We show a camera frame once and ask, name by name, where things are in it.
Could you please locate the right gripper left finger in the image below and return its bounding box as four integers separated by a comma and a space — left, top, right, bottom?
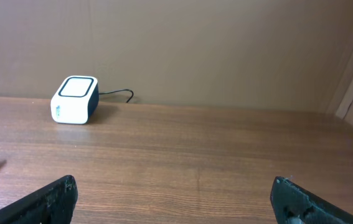
0, 175, 78, 224

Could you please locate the white barcode scanner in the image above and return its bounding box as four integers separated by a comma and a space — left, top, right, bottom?
50, 75, 99, 124

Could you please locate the scanner black cable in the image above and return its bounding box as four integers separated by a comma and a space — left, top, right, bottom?
98, 88, 134, 104

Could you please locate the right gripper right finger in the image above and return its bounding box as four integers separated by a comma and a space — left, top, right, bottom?
270, 176, 353, 224

